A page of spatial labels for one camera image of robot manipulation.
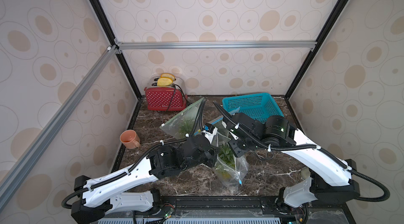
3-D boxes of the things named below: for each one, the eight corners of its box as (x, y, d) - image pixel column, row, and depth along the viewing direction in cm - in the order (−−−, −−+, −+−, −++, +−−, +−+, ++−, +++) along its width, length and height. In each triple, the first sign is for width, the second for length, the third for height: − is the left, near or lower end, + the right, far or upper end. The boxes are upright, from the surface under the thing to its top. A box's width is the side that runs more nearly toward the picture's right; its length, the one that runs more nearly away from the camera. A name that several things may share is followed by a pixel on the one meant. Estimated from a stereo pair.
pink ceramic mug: (124, 150, 94) (117, 142, 87) (128, 137, 100) (122, 129, 92) (141, 150, 94) (135, 142, 87) (144, 137, 100) (139, 129, 92)
